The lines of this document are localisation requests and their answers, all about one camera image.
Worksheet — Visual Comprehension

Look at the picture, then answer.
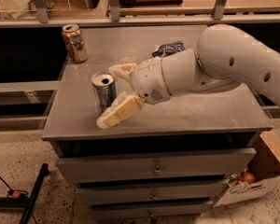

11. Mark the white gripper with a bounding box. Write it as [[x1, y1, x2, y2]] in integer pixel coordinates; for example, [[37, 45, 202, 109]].
[[96, 58, 171, 129]]

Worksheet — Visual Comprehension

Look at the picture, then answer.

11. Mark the redbull can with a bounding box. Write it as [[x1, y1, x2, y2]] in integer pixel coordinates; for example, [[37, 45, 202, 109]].
[[91, 72, 117, 114]]

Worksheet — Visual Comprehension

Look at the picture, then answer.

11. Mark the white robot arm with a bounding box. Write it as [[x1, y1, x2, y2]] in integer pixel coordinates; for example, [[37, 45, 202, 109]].
[[96, 24, 280, 129]]

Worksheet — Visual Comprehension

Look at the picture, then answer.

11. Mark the orange soda can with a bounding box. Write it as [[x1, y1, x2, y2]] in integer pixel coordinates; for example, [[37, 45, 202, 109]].
[[62, 24, 88, 63]]

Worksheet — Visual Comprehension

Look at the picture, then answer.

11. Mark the blue chip bag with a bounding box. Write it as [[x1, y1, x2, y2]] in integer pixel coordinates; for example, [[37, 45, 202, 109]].
[[152, 41, 185, 58]]

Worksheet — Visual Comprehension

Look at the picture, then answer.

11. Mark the grey drawer cabinet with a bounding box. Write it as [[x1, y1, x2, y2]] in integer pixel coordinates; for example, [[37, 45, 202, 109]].
[[43, 26, 272, 217]]

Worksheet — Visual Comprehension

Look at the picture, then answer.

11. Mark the black tripod leg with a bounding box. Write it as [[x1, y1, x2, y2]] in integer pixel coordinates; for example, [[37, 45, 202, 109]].
[[20, 163, 49, 224]]

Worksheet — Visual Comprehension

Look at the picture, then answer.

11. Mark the top drawer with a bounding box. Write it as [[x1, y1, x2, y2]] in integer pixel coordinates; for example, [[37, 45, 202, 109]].
[[56, 148, 256, 183]]

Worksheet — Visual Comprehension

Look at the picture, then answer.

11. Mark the drawer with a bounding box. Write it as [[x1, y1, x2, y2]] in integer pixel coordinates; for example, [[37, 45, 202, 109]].
[[91, 201, 213, 220], [76, 180, 227, 205], [56, 148, 256, 183]]

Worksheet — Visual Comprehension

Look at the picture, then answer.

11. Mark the middle drawer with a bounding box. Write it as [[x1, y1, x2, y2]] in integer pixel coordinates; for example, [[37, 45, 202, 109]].
[[76, 180, 227, 205]]

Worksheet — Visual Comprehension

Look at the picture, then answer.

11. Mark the bottom drawer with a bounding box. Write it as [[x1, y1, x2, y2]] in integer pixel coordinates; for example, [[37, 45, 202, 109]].
[[91, 201, 213, 220]]

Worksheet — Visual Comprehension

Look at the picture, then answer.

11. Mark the cardboard box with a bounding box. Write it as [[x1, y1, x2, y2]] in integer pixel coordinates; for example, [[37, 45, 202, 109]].
[[215, 131, 280, 207]]

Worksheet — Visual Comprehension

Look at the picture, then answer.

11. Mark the metal railing frame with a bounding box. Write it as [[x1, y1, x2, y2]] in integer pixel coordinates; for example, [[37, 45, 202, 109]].
[[0, 0, 280, 28]]

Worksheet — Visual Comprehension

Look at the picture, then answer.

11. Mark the black cable with orange clip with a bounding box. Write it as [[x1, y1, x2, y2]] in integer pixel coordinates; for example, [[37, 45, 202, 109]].
[[0, 166, 30, 201]]

